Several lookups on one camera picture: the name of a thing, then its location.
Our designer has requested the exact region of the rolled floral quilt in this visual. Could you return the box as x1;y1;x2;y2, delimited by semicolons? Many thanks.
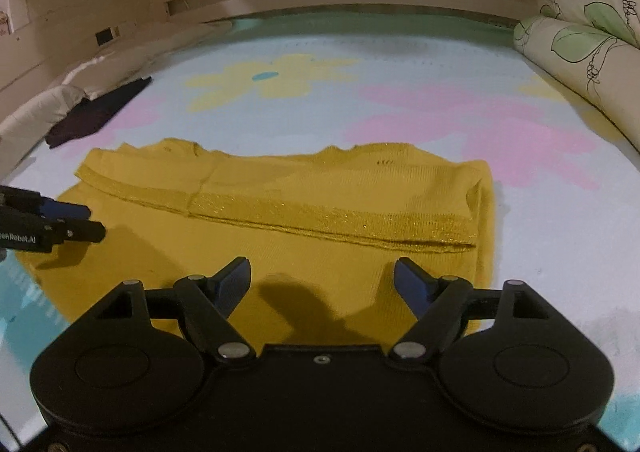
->
513;0;640;154

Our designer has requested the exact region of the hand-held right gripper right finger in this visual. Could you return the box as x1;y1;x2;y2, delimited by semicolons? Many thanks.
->
387;256;552;364

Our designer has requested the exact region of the flower printed blanket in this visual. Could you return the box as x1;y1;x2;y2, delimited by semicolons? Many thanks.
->
0;14;640;435

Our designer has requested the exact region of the dark folded cloth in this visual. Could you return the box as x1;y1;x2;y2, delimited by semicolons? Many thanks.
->
46;77;152;149

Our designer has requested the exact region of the yellow knit sweater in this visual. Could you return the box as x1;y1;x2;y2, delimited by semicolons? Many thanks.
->
15;138;497;339

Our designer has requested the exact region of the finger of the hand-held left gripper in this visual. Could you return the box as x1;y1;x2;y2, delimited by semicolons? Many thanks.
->
0;185;91;221
50;220;107;244

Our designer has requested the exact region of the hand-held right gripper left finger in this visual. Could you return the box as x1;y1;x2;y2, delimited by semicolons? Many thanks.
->
92;256;256;364

